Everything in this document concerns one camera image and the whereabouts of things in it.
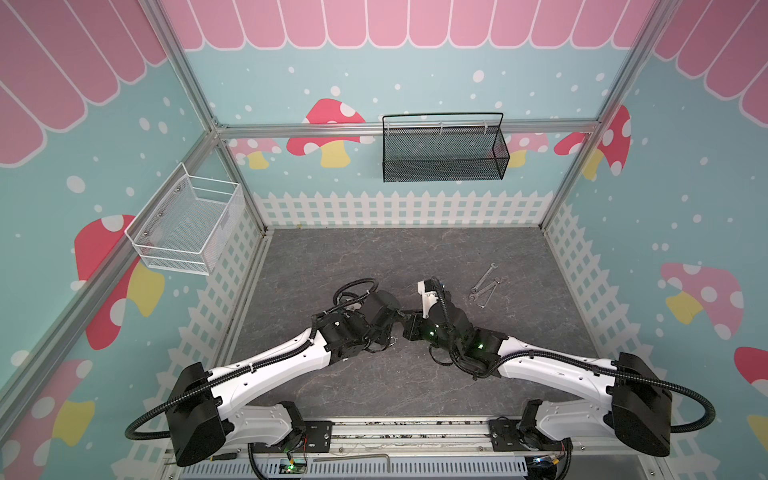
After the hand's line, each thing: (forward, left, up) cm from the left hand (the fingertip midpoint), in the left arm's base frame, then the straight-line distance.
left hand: (399, 313), depth 77 cm
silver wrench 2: (+16, -25, -17) cm, 34 cm away
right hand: (-1, +2, +1) cm, 2 cm away
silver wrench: (+19, -26, -17) cm, 37 cm away
